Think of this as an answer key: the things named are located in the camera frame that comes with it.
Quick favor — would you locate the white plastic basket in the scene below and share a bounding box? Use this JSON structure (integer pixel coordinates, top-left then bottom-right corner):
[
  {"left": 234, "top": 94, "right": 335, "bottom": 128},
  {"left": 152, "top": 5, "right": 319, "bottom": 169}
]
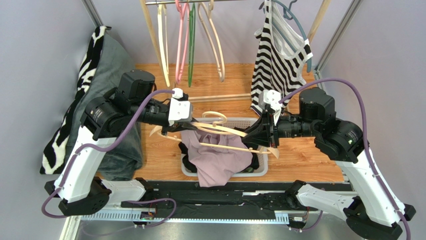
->
[{"left": 181, "top": 117, "right": 269, "bottom": 178}]

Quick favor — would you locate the aluminium frame post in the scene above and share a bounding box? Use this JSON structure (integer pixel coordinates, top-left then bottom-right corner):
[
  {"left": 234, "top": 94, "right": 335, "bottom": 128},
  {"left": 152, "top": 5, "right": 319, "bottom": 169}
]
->
[
  {"left": 313, "top": 0, "right": 364, "bottom": 134},
  {"left": 81, "top": 0, "right": 104, "bottom": 27}
]

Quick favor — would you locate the aluminium frame post right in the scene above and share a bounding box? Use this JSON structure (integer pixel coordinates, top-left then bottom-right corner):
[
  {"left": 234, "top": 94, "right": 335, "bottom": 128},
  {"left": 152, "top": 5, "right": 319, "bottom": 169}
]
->
[{"left": 313, "top": 0, "right": 364, "bottom": 134}]

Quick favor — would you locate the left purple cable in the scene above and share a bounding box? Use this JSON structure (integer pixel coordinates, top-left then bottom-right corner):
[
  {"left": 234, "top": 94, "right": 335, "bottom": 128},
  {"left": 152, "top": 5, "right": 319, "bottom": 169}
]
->
[{"left": 41, "top": 89, "right": 177, "bottom": 220}]

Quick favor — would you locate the grey zebra cushion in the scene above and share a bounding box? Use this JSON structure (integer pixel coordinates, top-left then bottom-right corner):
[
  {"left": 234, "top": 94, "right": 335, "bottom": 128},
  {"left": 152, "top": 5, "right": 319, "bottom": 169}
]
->
[{"left": 39, "top": 25, "right": 143, "bottom": 181}]

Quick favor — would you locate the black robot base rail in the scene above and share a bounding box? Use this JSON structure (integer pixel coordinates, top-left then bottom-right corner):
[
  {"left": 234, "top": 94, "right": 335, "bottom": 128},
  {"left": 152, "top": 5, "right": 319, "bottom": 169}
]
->
[{"left": 96, "top": 179, "right": 334, "bottom": 231}]

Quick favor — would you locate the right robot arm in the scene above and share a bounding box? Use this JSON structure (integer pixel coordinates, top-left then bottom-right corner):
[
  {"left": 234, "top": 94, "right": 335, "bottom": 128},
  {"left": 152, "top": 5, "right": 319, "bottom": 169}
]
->
[{"left": 242, "top": 87, "right": 416, "bottom": 240}]

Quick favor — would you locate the pink plastic hanger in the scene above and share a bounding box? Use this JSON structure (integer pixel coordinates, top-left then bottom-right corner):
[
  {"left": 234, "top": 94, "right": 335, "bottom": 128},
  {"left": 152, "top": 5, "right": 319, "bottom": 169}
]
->
[{"left": 175, "top": 0, "right": 190, "bottom": 84}]

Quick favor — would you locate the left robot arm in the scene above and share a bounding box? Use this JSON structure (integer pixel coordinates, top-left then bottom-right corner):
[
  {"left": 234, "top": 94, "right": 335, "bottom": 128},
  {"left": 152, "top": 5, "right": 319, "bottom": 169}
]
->
[{"left": 45, "top": 69, "right": 195, "bottom": 218}]

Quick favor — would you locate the aluminium frame post left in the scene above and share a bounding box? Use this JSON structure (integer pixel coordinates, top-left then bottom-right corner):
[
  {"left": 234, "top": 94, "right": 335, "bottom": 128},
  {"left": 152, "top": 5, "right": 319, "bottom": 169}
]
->
[{"left": 81, "top": 0, "right": 104, "bottom": 27}]

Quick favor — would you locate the light wooden hanger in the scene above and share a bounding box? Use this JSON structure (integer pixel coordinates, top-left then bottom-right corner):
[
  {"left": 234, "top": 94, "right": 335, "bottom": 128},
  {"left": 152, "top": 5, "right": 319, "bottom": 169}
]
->
[{"left": 149, "top": 111, "right": 280, "bottom": 159}]

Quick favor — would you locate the black white striped tank top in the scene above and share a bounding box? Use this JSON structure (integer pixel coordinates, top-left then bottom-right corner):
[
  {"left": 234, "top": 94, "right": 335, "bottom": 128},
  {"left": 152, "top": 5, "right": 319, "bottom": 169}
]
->
[{"left": 250, "top": 0, "right": 313, "bottom": 115}]

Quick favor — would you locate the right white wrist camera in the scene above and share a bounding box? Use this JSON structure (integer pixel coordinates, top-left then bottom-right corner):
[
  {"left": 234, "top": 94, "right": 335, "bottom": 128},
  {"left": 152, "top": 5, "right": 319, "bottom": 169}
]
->
[{"left": 258, "top": 90, "right": 282, "bottom": 126}]

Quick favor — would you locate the cream wooden hanger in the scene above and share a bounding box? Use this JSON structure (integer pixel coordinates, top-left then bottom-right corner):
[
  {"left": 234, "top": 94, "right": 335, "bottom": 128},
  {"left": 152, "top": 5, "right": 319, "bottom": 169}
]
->
[{"left": 157, "top": 4, "right": 171, "bottom": 87}]

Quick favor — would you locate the teal plastic hanger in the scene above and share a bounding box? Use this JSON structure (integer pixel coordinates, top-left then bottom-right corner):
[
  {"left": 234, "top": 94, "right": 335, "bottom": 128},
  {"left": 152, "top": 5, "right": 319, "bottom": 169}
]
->
[{"left": 259, "top": 0, "right": 314, "bottom": 73}]

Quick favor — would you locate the cream plastic hanger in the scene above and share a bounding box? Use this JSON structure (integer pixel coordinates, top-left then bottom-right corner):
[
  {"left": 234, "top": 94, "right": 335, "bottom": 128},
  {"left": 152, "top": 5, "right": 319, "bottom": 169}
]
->
[{"left": 196, "top": 0, "right": 226, "bottom": 82}]

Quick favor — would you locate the wooden clothes rack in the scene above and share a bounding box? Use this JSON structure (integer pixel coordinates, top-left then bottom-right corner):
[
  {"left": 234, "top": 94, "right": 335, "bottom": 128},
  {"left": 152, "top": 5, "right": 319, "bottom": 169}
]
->
[{"left": 139, "top": 0, "right": 331, "bottom": 103}]

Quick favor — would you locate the green plastic hanger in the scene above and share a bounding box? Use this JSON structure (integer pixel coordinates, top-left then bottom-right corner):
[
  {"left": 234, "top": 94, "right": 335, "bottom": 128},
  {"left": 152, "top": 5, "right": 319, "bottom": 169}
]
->
[{"left": 188, "top": 3, "right": 196, "bottom": 87}]

